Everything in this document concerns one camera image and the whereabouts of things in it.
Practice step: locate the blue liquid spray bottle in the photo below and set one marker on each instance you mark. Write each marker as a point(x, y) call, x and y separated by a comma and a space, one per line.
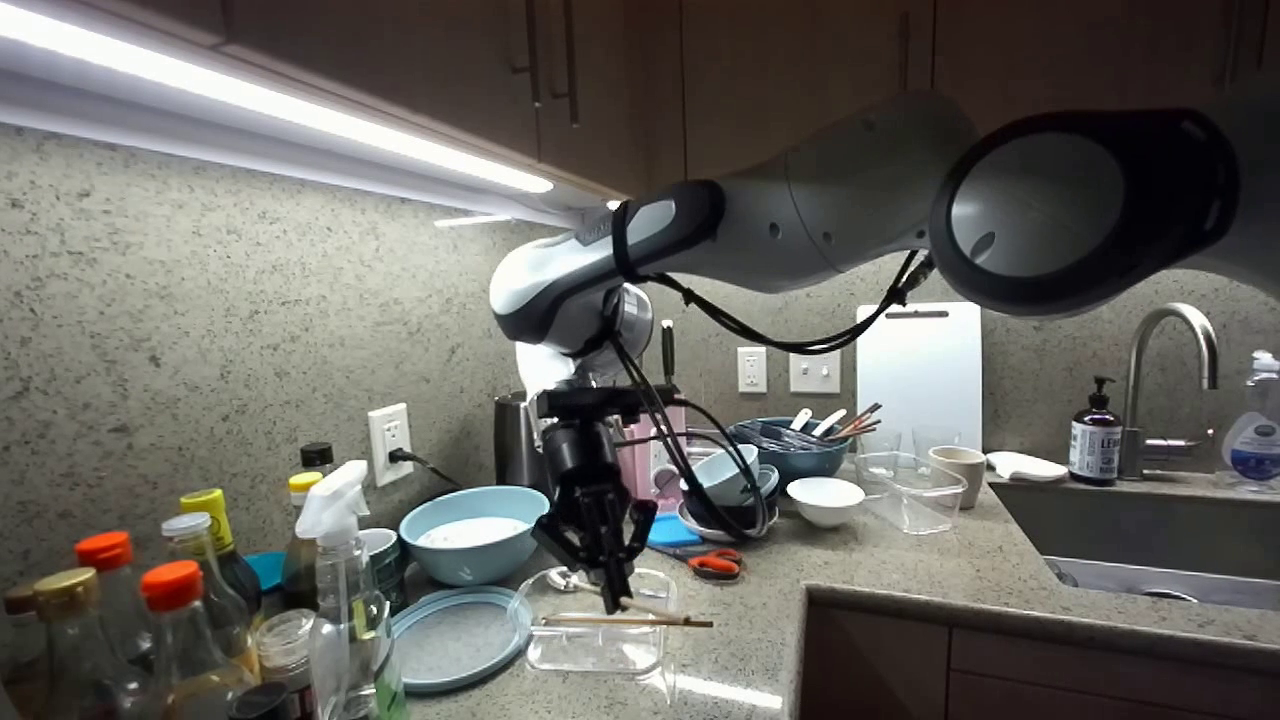
point(1254, 446)

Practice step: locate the white cutting board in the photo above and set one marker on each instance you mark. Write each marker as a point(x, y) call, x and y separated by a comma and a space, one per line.
point(914, 384)

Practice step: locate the clear plastic container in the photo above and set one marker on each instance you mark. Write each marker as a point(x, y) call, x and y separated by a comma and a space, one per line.
point(908, 500)

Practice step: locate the steel faucet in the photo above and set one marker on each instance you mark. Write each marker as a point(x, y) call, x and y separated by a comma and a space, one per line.
point(1174, 318)

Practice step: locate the pink knife block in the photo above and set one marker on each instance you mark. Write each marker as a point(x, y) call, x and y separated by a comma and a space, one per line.
point(659, 462)

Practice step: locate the white wall outlet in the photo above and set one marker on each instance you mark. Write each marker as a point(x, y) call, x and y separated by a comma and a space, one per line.
point(390, 443)

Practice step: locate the small light blue bowl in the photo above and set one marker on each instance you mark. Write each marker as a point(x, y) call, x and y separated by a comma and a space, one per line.
point(724, 470)

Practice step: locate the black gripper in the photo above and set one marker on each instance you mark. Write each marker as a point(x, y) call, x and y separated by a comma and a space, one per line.
point(584, 464)

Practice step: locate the blue lid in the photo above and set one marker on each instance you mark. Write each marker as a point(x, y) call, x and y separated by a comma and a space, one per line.
point(674, 533)

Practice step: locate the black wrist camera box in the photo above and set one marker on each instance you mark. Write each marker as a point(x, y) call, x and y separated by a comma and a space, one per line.
point(584, 401)

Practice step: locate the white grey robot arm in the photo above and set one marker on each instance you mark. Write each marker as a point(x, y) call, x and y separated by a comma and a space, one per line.
point(826, 202)

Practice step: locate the white sponge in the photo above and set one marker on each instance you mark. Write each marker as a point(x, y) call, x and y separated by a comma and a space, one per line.
point(1026, 464)

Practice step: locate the small blue container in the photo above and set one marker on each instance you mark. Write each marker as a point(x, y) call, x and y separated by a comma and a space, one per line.
point(265, 570)

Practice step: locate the white mug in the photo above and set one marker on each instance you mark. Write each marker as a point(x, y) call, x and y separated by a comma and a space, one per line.
point(962, 472)

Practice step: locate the clear cap glass bottle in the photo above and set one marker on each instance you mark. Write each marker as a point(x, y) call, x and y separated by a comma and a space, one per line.
point(186, 529)

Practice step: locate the small teal cup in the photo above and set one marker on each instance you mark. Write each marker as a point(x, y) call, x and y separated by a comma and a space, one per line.
point(382, 554)

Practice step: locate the silver utensil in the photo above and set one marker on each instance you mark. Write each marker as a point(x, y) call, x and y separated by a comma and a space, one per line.
point(802, 416)
point(829, 425)

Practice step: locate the white double wall switch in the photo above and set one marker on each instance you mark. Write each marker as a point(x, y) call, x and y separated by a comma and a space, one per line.
point(818, 378)

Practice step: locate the large light blue bowl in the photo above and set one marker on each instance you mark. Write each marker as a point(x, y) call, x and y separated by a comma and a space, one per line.
point(474, 533)

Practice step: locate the light blue plate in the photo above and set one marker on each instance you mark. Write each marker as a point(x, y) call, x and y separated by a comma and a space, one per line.
point(460, 641)

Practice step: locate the brown lower cabinet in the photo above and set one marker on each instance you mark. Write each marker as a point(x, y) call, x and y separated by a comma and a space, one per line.
point(1066, 674)

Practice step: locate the small white bowl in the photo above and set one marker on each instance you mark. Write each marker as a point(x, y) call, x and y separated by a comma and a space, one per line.
point(826, 500)

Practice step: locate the clear white spray bottle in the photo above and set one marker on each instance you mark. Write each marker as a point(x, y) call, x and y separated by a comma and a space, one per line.
point(331, 500)

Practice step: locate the under-cabinet light strip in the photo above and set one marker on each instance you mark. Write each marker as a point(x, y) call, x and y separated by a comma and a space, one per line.
point(265, 106)

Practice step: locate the black cap bottle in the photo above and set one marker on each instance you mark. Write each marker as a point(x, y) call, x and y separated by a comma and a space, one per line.
point(316, 456)

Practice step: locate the orange cap bottle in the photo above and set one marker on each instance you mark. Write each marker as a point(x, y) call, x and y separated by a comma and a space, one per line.
point(168, 586)
point(105, 549)

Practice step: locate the dark blue bowl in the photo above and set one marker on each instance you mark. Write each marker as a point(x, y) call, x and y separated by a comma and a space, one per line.
point(793, 456)

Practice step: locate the dark brown upper cabinets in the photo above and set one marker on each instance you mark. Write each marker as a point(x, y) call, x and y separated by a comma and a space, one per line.
point(442, 52)

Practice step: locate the dark soap pump bottle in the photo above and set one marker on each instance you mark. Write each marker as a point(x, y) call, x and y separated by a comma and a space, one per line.
point(1095, 446)

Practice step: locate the white single wall switch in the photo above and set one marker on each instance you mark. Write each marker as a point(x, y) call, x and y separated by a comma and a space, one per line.
point(751, 371)

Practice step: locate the silver lid glass jar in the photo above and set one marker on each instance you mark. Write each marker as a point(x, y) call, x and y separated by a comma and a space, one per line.
point(284, 634)

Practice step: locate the yellow cap dark bottle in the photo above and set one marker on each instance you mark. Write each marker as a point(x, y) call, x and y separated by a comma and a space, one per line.
point(301, 484)

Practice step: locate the yellow cap green bottle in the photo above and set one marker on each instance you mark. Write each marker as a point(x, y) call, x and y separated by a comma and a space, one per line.
point(205, 504)

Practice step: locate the steel sink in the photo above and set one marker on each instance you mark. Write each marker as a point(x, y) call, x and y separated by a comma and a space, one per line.
point(1144, 533)

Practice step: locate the gold cap glass bottle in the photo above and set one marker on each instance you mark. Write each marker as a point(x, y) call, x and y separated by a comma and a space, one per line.
point(65, 594)

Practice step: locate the dark glass bottle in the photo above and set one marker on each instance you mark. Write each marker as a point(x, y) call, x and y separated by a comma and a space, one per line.
point(16, 646)

